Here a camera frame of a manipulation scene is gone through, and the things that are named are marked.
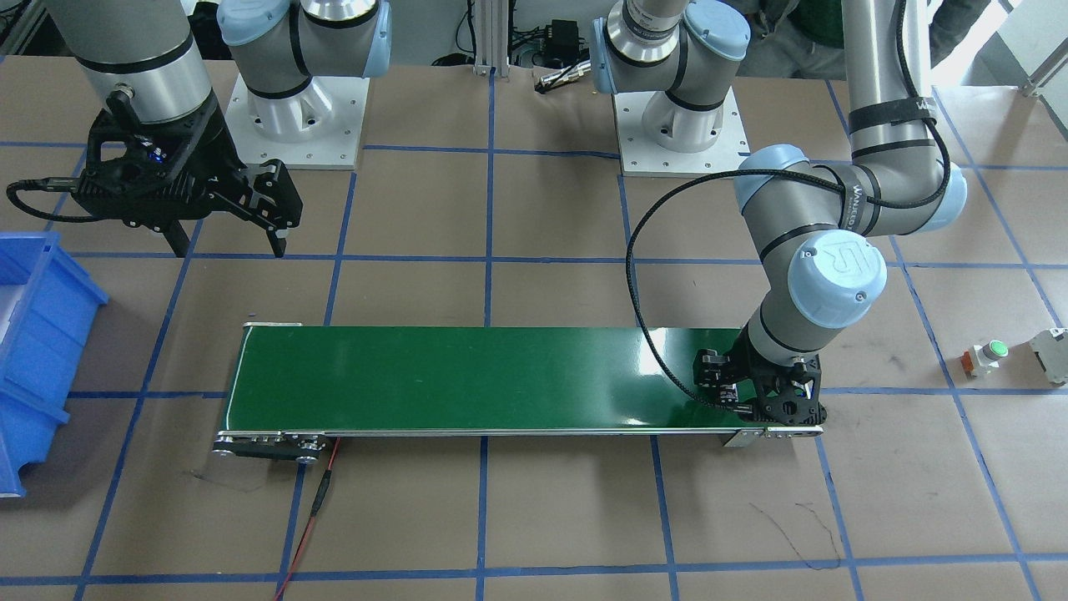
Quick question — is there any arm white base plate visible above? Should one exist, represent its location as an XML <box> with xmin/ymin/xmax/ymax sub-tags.
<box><xmin>612</xmin><ymin>88</ymin><xmax>750</xmax><ymax>178</ymax></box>
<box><xmin>225</xmin><ymin>76</ymin><xmax>370</xmax><ymax>171</ymax></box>

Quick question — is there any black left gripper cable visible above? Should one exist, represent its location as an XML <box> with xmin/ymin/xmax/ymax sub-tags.
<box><xmin>624</xmin><ymin>0</ymin><xmax>952</xmax><ymax>412</ymax></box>

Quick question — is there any white circuit breaker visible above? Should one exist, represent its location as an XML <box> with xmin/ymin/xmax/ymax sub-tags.
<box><xmin>1028</xmin><ymin>328</ymin><xmax>1067</xmax><ymax>388</ymax></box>

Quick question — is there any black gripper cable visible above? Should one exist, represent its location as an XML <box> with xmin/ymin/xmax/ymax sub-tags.
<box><xmin>7</xmin><ymin>177</ymin><xmax>93</xmax><ymax>225</ymax></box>
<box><xmin>624</xmin><ymin>0</ymin><xmax>952</xmax><ymax>412</ymax></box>

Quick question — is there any red black power cable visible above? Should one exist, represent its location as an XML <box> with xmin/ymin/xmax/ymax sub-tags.
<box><xmin>274</xmin><ymin>437</ymin><xmax>343</xmax><ymax>600</ymax></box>

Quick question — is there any green push button switch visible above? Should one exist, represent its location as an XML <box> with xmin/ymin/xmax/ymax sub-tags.
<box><xmin>960</xmin><ymin>339</ymin><xmax>1010</xmax><ymax>379</ymax></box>

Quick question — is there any black power adapter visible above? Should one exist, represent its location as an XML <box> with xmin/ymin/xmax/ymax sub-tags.
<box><xmin>541</xmin><ymin>19</ymin><xmax>582</xmax><ymax>64</ymax></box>

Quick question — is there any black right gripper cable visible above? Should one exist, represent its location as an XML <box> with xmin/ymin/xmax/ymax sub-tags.
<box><xmin>7</xmin><ymin>177</ymin><xmax>93</xmax><ymax>225</ymax></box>

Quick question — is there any aluminium frame post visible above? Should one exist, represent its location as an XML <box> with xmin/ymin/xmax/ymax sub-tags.
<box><xmin>471</xmin><ymin>1</ymin><xmax>511</xmax><ymax>78</ymax></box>

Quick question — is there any green conveyor belt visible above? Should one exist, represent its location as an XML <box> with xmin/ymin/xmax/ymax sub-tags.
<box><xmin>211</xmin><ymin>323</ymin><xmax>823</xmax><ymax>463</ymax></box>

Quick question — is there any blue plastic bin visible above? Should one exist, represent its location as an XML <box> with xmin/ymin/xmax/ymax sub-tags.
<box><xmin>1</xmin><ymin>232</ymin><xmax>109</xmax><ymax>497</ymax></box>

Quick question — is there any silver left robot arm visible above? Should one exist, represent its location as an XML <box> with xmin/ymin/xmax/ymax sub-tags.
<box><xmin>590</xmin><ymin>1</ymin><xmax>968</xmax><ymax>426</ymax></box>

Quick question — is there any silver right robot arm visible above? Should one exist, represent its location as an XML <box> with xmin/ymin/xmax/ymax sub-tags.
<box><xmin>7</xmin><ymin>1</ymin><xmax>392</xmax><ymax>256</ymax></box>

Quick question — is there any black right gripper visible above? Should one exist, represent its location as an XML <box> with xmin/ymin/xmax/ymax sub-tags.
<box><xmin>72</xmin><ymin>90</ymin><xmax>304</xmax><ymax>259</ymax></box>

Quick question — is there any person in green vest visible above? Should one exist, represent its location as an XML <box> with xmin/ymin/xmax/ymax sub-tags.
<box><xmin>725</xmin><ymin>1</ymin><xmax>990</xmax><ymax>81</ymax></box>

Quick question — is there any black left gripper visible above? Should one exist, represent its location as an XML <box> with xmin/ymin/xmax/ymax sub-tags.
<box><xmin>693</xmin><ymin>330</ymin><xmax>827</xmax><ymax>426</ymax></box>

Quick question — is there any silver metal bar tool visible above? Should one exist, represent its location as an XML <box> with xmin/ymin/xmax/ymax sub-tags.
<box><xmin>534</xmin><ymin>58</ymin><xmax>592</xmax><ymax>94</ymax></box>

